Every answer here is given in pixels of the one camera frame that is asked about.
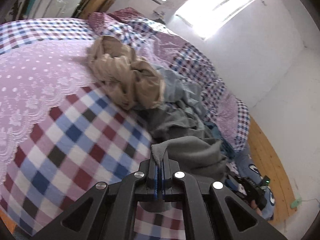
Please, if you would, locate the dark grey sweatshirt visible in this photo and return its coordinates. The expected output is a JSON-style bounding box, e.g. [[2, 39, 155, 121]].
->
[[139, 102, 235, 212]]

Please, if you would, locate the blue patterned pillow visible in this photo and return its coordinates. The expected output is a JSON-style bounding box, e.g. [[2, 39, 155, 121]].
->
[[227, 143, 276, 221]]

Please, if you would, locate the teal blue garment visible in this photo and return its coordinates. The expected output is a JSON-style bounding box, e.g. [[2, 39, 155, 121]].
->
[[204, 122, 236, 159]]

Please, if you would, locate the plaid and lilac bedspread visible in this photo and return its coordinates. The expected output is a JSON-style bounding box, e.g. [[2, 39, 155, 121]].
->
[[1, 8, 250, 235]]

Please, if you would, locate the light grey-green garment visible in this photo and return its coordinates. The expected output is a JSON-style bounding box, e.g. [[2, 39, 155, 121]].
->
[[151, 64, 207, 119]]

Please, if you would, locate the beige crumpled garment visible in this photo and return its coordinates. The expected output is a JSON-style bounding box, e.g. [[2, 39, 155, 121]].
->
[[88, 36, 165, 111]]

